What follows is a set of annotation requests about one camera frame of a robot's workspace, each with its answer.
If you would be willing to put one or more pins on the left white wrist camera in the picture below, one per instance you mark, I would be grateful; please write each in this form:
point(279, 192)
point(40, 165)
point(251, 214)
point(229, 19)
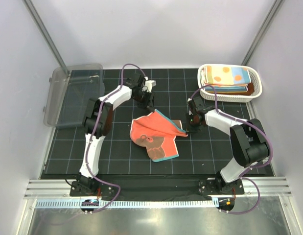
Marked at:
point(148, 84)

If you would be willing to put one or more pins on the light blue dotted towel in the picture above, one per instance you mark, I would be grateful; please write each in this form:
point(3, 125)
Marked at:
point(234, 88)

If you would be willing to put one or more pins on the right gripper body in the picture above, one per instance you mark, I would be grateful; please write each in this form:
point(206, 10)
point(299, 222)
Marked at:
point(193, 123)

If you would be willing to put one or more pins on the white slotted cable duct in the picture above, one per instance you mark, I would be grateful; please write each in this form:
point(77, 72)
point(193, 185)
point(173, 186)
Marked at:
point(93, 204)

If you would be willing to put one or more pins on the peach dotted towel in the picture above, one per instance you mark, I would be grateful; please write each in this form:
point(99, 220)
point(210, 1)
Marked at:
point(225, 76)

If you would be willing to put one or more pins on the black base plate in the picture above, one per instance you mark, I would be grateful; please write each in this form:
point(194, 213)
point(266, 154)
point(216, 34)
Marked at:
point(166, 185)

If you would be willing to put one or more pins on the salmon pink towel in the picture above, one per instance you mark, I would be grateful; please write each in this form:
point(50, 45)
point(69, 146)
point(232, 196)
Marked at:
point(157, 133)

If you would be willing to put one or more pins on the aluminium rail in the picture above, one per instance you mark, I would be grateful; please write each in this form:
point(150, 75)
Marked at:
point(268, 186)

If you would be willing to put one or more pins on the clear plastic bin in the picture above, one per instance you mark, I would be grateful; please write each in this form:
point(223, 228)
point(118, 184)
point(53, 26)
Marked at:
point(69, 93)

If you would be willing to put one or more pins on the brown towel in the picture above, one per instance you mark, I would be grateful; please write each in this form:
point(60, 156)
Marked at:
point(250, 90)

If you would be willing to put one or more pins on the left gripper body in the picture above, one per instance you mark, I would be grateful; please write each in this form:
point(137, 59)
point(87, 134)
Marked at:
point(142, 100)

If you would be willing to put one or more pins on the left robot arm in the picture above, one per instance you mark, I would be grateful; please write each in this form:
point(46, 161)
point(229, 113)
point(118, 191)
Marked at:
point(98, 123)

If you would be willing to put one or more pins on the white perforated basket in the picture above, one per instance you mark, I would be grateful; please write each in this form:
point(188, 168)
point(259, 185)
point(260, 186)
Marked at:
point(209, 93)

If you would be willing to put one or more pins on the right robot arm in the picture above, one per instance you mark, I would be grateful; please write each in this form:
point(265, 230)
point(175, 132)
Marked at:
point(248, 142)

